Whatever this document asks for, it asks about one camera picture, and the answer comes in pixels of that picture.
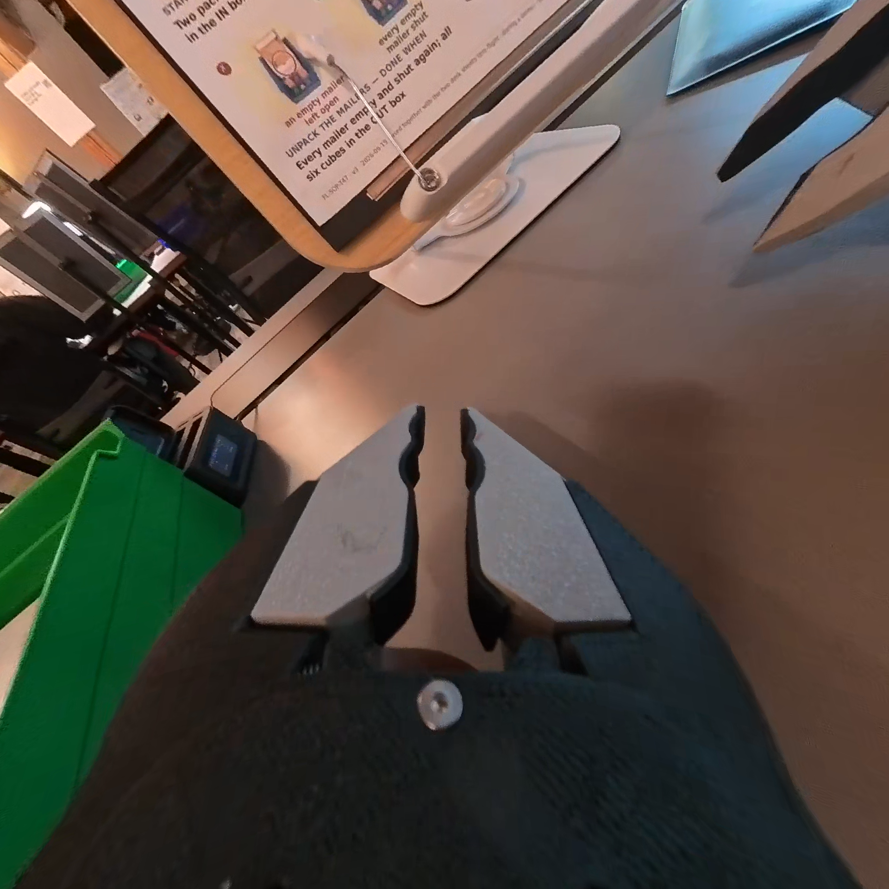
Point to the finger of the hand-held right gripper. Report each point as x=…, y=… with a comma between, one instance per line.
x=847, y=48
x=833, y=194

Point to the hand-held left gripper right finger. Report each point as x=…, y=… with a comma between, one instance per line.
x=535, y=555

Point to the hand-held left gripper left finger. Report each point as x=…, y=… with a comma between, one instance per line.
x=340, y=549

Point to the green plastic bin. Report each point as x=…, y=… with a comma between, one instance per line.
x=104, y=590

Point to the silver metal tray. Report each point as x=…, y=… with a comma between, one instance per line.
x=729, y=48

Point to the black device with small screen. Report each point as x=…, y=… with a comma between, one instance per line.
x=222, y=451

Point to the black office chair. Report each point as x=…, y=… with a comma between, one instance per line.
x=55, y=361

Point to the instruction sheet on wooden stand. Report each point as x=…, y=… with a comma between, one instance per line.
x=229, y=173

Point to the grey computer monitor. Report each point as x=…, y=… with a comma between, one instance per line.
x=90, y=201
x=62, y=264

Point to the printed instruction sheet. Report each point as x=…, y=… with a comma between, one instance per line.
x=278, y=69

